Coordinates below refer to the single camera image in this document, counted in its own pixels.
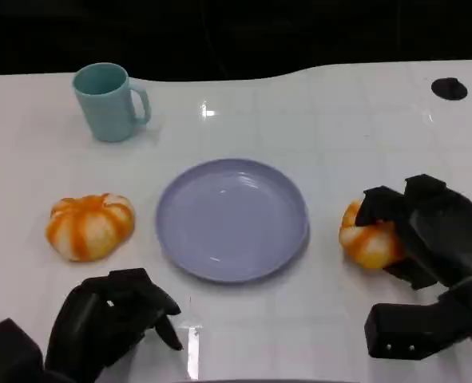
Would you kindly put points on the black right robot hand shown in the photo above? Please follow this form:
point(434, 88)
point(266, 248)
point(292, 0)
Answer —
point(443, 231)

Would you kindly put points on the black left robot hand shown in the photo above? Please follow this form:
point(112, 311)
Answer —
point(96, 323)

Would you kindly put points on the orange and white bread roll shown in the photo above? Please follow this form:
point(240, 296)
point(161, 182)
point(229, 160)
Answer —
point(88, 231)
point(371, 247)

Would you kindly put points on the black round table grommet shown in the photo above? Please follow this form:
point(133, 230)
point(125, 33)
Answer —
point(449, 88)

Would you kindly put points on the lilac plate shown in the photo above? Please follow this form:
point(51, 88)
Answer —
point(231, 223)

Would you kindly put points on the pale green mug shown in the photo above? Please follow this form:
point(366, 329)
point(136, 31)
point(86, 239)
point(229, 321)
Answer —
point(104, 105)

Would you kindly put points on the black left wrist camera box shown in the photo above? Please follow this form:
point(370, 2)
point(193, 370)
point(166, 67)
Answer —
point(8, 353)

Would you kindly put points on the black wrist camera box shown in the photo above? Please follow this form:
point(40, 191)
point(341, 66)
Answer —
point(8, 353)
point(411, 327)

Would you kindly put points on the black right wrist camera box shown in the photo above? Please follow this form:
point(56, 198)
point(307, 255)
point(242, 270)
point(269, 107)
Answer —
point(411, 327)

